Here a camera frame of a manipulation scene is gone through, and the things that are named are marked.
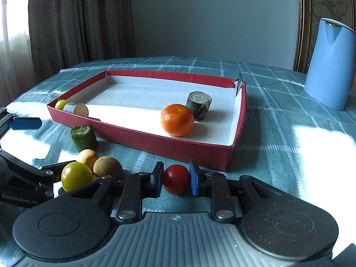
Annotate brown longan fruit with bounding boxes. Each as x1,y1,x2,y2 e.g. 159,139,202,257
93,156,123,180
77,149,99,172

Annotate teal plaid tablecloth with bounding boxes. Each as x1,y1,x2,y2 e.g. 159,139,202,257
1,57,355,266

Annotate brown patterned curtain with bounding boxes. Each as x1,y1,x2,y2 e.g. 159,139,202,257
28,0,135,83

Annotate orange mandarin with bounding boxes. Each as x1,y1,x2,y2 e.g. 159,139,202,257
160,104,194,137

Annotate red cardboard tray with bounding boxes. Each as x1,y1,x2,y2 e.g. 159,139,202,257
47,70,246,171

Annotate small yellow-green tomato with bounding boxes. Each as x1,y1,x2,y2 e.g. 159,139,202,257
55,99,68,110

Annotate dark wooden door frame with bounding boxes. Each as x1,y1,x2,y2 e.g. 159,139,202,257
293,0,312,73

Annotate green cucumber chunk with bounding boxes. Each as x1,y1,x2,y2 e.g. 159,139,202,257
70,125,98,152

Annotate dark eggplant chunk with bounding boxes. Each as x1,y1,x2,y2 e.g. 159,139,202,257
186,91,212,121

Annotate eggplant chunk sideways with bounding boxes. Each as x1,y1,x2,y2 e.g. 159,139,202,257
63,103,89,117

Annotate blue electric kettle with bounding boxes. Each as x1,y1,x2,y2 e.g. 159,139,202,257
304,18,355,111

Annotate red cherry tomato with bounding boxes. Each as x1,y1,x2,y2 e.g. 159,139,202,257
163,165,191,195

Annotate large yellow-green tomato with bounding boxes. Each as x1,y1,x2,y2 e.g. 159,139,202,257
61,162,93,192

